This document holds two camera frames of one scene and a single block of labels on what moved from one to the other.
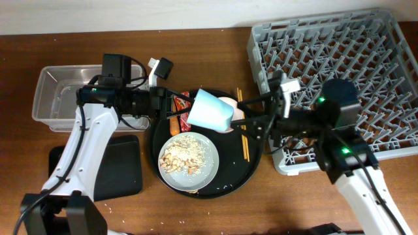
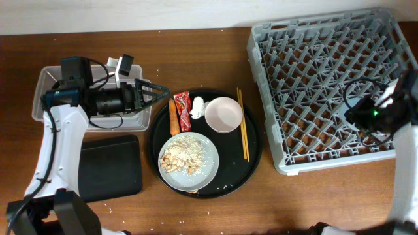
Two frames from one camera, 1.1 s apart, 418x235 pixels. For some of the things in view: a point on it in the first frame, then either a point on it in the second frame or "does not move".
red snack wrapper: [181, 104] does not move
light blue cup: [209, 110] → [343, 108]
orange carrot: [174, 126] does not move
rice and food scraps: [185, 153] does not move
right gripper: [274, 119] → [357, 115]
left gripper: [159, 100] → [131, 94]
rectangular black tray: [119, 169] does not move
